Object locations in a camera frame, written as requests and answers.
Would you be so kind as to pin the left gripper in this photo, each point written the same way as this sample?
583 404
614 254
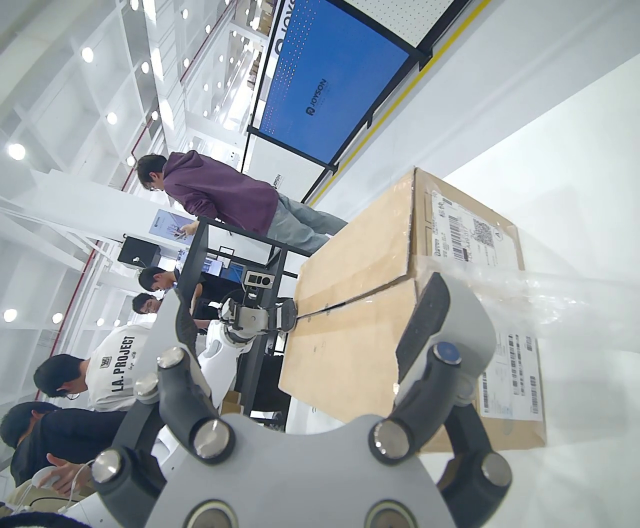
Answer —
252 320

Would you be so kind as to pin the clear plastic film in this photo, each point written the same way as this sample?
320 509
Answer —
540 295

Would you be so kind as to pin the large brown carton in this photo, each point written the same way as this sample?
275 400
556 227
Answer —
365 260

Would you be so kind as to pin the person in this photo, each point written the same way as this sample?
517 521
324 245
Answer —
157 279
145 302
65 435
112 365
220 195

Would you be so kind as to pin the white wall poster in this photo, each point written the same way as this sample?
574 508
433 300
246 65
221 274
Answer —
170 227

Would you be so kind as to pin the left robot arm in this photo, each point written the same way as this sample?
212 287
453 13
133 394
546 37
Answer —
220 355

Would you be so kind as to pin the black monitor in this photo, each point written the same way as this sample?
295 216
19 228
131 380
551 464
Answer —
137 251

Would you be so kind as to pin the white perforated partition panel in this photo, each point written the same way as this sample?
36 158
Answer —
405 20

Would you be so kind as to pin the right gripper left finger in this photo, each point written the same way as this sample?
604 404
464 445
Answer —
190 400

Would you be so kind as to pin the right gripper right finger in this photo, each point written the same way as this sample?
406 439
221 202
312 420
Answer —
465 320

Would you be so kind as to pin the blue partition panel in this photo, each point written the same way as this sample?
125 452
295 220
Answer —
325 85

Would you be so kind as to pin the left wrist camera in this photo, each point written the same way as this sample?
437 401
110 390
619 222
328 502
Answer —
257 281

